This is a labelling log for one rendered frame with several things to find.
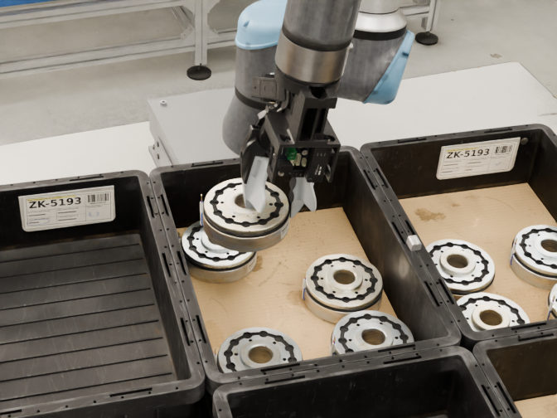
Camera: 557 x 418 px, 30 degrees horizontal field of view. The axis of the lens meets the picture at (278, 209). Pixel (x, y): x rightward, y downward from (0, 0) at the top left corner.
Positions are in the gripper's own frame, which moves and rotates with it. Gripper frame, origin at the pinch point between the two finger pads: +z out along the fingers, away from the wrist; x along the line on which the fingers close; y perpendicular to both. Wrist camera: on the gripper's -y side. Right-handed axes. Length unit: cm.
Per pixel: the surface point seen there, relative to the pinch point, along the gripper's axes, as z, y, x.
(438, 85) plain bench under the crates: 23, -66, 56
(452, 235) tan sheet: 13.1, -8.4, 31.7
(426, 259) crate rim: 4.5, 5.9, 19.4
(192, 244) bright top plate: 14.8, -10.5, -5.7
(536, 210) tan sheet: 11.2, -11.4, 46.4
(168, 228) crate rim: 8.4, -6.2, -10.5
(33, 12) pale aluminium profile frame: 72, -183, -11
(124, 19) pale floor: 99, -231, 25
